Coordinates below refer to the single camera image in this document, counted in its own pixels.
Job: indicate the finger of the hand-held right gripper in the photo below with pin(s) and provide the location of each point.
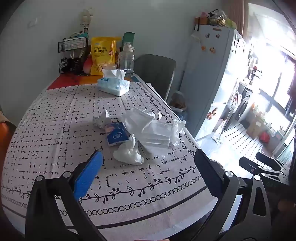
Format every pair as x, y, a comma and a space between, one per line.
268, 158
249, 165

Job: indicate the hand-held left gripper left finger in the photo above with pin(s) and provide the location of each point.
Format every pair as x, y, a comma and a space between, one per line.
89, 171

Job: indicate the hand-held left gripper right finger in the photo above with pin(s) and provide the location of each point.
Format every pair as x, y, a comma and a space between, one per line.
208, 171

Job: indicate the white tissue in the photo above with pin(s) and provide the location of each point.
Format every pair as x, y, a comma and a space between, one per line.
127, 155

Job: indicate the blue pocket tissue packet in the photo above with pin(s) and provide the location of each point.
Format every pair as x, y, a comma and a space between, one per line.
115, 136

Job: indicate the printed paper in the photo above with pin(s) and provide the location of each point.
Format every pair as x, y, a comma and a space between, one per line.
98, 121

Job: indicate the clear wrapper with white paper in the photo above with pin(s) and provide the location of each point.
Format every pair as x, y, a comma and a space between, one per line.
106, 115

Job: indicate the clear pack of face masks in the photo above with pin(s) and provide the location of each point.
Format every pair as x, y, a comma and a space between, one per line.
159, 136

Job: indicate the red bag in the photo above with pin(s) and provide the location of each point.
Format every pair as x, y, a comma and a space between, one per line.
264, 137

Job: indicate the brown cardboard box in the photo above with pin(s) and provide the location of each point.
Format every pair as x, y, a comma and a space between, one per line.
254, 127

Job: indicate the white black-patterned tablecloth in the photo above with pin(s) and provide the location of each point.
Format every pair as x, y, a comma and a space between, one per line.
57, 139

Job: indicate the grey washing machine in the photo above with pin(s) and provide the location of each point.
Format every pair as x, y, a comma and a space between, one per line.
244, 106

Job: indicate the orange floral fridge magnet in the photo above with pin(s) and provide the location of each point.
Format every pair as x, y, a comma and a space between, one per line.
212, 113

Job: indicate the large window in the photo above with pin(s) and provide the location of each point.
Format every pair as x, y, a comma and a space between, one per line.
279, 97

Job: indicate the clear hanging plastic bag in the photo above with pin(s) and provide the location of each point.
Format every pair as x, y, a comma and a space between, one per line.
235, 100

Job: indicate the blue white soft tissue pack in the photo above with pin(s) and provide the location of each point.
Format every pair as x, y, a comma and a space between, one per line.
111, 85

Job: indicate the white refrigerator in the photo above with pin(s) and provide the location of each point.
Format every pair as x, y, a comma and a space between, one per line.
208, 81

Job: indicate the orange chair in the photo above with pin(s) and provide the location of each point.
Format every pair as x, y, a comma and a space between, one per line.
5, 133

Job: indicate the red orange blue table mat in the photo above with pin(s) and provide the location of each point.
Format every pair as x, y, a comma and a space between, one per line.
69, 81

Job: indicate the peach-coloured round fruit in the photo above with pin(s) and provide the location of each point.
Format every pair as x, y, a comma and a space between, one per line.
87, 67

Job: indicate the black pen holder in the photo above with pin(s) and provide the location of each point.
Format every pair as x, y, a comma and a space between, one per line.
74, 64

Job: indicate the clear plastic water jug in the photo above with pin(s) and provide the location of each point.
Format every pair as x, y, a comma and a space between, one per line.
126, 61

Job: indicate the grey upholstered chair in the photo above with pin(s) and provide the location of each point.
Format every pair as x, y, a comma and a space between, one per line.
152, 69

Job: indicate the yellow snack bag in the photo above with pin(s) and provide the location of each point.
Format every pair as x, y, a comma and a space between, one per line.
103, 53

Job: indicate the cluster of fridge magnets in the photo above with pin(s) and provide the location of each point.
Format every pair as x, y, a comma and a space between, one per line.
211, 49

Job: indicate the tall green box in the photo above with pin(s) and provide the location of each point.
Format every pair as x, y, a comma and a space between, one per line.
128, 37

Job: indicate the pile of boxes and bags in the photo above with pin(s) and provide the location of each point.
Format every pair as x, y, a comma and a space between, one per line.
217, 19

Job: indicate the wall shelf with kitchenware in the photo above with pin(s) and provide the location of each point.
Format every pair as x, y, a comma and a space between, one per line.
254, 69

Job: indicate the white hanging wall ornament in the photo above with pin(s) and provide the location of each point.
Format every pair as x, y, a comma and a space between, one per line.
86, 20

